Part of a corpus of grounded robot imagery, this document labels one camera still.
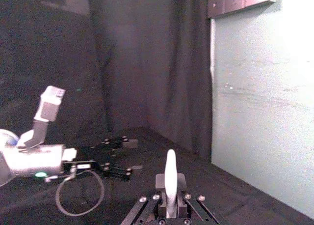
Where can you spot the black cloth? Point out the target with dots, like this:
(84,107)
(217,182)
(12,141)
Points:
(147,63)

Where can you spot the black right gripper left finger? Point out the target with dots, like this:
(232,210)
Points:
(160,183)

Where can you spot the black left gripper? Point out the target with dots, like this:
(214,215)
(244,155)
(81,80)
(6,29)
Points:
(95,156)

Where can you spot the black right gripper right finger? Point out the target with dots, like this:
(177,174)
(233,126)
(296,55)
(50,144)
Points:
(181,183)

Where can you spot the small white plastic piece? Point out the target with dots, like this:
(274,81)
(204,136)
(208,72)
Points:
(170,176)

